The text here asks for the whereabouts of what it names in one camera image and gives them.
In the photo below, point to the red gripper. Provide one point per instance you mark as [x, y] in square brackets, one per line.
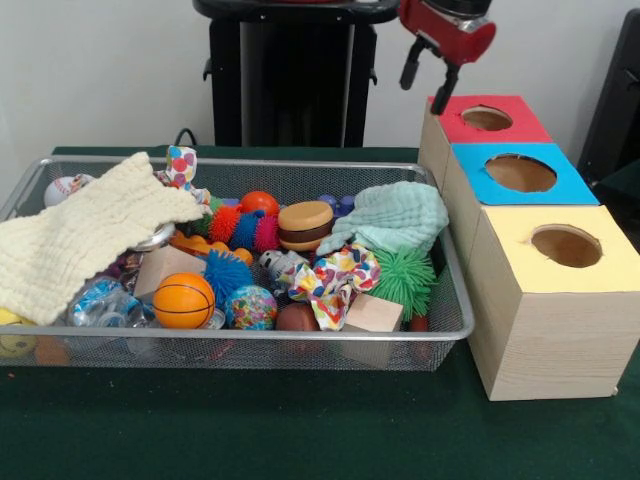
[450, 37]

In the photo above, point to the mint green waffle cloth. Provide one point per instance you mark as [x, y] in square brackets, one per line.
[395, 215]

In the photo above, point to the striped wooden burger toy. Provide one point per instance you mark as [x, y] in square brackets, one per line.
[306, 225]

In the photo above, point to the cream waffle cloth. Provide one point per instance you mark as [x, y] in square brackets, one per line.
[75, 245]

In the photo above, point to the wooden three-hole box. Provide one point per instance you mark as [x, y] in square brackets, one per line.
[550, 340]

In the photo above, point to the black stand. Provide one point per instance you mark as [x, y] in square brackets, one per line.
[615, 100]

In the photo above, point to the green spiky ball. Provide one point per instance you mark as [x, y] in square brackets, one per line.
[405, 277]

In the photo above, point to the dark green tablecloth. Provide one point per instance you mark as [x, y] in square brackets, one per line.
[300, 430]
[622, 180]

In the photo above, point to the colourful patterned cloth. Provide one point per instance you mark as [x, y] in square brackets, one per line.
[335, 280]

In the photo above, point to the plain wooden cube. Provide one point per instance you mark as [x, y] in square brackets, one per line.
[372, 315]

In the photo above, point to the brown football toy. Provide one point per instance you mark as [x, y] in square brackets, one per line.
[297, 318]

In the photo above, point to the blue spiky ball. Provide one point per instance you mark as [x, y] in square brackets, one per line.
[227, 272]

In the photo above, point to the globe print ball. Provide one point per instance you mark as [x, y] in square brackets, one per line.
[251, 307]

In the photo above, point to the orange basketball toy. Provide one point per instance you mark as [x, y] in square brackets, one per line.
[183, 301]

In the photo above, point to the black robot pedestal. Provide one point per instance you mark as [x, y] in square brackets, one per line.
[225, 75]

